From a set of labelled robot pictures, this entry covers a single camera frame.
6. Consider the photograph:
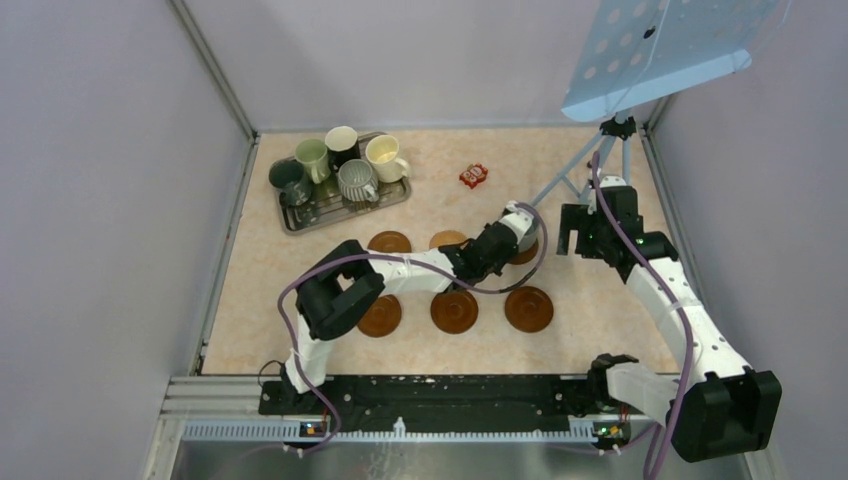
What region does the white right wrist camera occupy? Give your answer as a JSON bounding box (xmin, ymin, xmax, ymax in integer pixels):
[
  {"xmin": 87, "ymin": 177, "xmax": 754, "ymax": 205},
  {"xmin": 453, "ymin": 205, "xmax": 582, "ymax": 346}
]
[{"xmin": 587, "ymin": 175, "xmax": 629, "ymax": 202}]

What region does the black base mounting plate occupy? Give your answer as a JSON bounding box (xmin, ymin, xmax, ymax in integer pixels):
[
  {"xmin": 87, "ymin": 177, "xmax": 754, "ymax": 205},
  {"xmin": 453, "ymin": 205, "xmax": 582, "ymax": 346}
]
[{"xmin": 258, "ymin": 374, "xmax": 639, "ymax": 433}]

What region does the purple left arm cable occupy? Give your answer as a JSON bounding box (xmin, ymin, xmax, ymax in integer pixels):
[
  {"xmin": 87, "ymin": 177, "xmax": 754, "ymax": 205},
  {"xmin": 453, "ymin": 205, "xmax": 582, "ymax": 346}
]
[{"xmin": 276, "ymin": 201, "xmax": 550, "ymax": 458}]

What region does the cream yellow mug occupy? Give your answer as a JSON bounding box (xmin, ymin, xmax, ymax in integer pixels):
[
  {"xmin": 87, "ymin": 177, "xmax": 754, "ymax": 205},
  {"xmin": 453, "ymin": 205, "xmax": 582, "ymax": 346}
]
[{"xmin": 365, "ymin": 134, "xmax": 412, "ymax": 183}]

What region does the light blue perforated board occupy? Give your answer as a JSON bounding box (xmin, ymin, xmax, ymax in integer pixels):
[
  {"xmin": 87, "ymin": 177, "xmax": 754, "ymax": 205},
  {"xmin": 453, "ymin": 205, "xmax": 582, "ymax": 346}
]
[{"xmin": 561, "ymin": 0, "xmax": 792, "ymax": 123}]

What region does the grey ribbed mug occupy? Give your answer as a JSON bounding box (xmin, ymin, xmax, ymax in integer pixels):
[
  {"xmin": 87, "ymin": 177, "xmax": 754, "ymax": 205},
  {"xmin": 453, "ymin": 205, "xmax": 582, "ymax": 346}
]
[{"xmin": 337, "ymin": 159, "xmax": 380, "ymax": 203}]

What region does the grey blue mug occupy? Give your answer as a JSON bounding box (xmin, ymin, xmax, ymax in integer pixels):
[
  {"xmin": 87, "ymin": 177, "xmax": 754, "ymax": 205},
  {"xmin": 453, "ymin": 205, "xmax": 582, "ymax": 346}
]
[{"xmin": 518, "ymin": 221, "xmax": 539, "ymax": 253}]

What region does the red owl wooden toy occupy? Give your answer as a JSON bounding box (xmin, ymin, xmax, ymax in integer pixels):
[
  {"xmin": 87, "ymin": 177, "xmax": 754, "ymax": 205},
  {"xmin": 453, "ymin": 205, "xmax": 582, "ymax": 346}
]
[{"xmin": 459, "ymin": 163, "xmax": 489, "ymax": 189}]

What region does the metal tray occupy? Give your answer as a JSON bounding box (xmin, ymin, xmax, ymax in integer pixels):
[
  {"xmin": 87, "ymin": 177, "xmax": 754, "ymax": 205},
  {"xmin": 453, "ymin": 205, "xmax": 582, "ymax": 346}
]
[{"xmin": 270, "ymin": 131, "xmax": 412, "ymax": 235}]

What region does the light green mug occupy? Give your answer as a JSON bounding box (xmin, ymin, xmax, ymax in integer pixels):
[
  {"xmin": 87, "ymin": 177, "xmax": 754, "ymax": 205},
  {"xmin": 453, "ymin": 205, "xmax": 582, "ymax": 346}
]
[{"xmin": 294, "ymin": 138, "xmax": 332, "ymax": 184}]

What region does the light blue tripod stand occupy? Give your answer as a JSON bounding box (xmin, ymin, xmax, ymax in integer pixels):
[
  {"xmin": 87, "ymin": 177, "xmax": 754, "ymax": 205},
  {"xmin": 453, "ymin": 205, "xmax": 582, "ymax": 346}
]
[{"xmin": 530, "ymin": 110, "xmax": 637, "ymax": 206}]

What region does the black mug white inside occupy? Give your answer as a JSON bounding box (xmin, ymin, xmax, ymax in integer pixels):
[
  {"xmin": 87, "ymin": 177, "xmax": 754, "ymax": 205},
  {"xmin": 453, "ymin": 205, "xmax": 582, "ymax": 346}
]
[{"xmin": 324, "ymin": 126, "xmax": 361, "ymax": 173}]

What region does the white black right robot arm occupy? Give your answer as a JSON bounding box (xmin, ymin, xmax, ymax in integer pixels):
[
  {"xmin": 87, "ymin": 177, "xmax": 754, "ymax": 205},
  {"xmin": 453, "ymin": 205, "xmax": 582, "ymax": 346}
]
[{"xmin": 558, "ymin": 186, "xmax": 782, "ymax": 463}]

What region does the dark green mug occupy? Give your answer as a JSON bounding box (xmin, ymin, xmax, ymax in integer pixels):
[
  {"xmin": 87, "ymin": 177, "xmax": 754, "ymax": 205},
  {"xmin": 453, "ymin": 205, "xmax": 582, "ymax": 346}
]
[{"xmin": 268, "ymin": 160, "xmax": 313, "ymax": 207}]

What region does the brown wooden coaster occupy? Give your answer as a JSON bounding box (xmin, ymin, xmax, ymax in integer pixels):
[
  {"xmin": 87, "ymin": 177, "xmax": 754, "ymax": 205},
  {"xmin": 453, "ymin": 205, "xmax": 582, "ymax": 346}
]
[
  {"xmin": 357, "ymin": 295, "xmax": 403, "ymax": 338},
  {"xmin": 509, "ymin": 241, "xmax": 539, "ymax": 265},
  {"xmin": 367, "ymin": 230, "xmax": 412, "ymax": 253},
  {"xmin": 504, "ymin": 286, "xmax": 554, "ymax": 333},
  {"xmin": 430, "ymin": 291, "xmax": 479, "ymax": 335}
]

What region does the woven rattan coaster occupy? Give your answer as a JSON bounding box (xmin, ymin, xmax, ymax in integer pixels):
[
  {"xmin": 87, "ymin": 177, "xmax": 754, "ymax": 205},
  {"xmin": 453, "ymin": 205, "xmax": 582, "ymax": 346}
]
[{"xmin": 429, "ymin": 230, "xmax": 468, "ymax": 249}]

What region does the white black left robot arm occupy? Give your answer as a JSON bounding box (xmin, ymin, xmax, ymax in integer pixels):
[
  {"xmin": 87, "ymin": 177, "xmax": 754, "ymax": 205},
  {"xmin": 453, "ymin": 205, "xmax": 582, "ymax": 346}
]
[{"xmin": 282, "ymin": 222, "xmax": 519, "ymax": 414}]

